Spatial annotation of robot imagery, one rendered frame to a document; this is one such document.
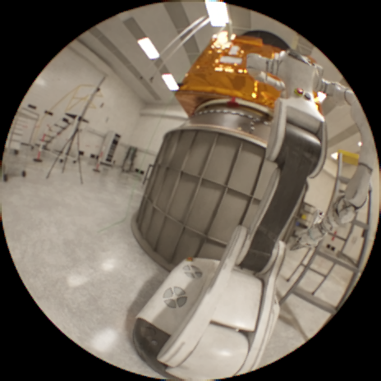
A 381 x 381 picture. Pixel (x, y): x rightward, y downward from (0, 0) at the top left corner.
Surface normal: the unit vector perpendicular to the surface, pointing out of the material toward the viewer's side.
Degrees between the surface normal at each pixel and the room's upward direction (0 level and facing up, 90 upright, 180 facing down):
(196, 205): 90
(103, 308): 0
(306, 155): 110
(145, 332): 1
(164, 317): 38
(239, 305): 23
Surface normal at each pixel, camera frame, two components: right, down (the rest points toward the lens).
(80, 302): 0.35, -0.94
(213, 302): 0.15, -0.86
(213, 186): -0.33, -0.06
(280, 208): -0.46, 0.26
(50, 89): 0.90, 0.35
